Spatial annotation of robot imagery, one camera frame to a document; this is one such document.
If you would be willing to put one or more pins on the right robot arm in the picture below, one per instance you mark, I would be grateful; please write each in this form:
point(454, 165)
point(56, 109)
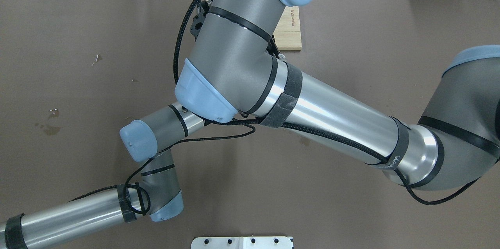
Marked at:
point(455, 141)

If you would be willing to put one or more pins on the bamboo cutting board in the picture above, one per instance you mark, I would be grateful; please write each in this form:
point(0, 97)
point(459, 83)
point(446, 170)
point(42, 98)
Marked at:
point(288, 30)

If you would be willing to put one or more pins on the white metal camera stand base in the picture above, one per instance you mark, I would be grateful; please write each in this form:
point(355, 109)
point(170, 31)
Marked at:
point(249, 242)

